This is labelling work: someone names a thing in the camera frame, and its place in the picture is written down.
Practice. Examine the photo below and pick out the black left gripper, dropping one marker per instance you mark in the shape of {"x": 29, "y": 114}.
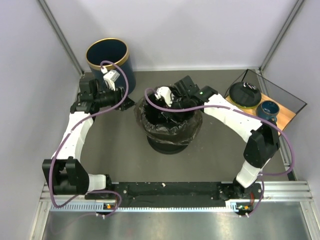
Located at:
{"x": 118, "y": 96}

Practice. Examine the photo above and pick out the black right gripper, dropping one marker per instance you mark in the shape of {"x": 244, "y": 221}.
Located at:
{"x": 175, "y": 99}

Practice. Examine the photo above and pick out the black trash bag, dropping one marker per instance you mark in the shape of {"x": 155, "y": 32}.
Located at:
{"x": 167, "y": 127}

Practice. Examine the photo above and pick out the black bin liner bucket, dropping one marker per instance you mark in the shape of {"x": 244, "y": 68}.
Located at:
{"x": 166, "y": 148}

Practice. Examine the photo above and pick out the dark blue gold-rimmed trash bin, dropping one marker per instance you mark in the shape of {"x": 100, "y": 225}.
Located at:
{"x": 116, "y": 52}

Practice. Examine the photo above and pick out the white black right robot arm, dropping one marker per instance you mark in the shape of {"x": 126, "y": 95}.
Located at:
{"x": 260, "y": 136}

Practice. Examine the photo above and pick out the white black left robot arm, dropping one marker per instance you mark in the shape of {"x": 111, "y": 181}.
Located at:
{"x": 63, "y": 172}

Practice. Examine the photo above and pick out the black round plate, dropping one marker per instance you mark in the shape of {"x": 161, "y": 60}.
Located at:
{"x": 245, "y": 95}

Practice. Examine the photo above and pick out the blue ceramic mug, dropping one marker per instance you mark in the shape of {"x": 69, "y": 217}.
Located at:
{"x": 268, "y": 110}

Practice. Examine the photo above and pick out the wooden shelf with glass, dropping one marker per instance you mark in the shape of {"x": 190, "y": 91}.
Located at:
{"x": 290, "y": 105}

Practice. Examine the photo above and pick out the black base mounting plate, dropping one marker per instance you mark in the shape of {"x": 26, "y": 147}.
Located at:
{"x": 183, "y": 194}

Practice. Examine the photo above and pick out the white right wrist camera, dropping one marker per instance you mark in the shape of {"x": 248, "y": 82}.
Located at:
{"x": 165, "y": 94}

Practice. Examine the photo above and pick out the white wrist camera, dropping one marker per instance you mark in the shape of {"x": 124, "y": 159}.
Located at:
{"x": 110, "y": 77}
{"x": 165, "y": 94}

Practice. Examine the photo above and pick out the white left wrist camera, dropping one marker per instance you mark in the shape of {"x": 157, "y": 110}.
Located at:
{"x": 110, "y": 77}

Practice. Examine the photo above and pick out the grey slotted cable duct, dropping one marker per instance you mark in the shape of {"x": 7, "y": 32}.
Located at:
{"x": 101, "y": 207}

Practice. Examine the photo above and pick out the aluminium frame rail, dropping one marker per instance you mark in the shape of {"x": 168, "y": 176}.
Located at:
{"x": 277, "y": 191}

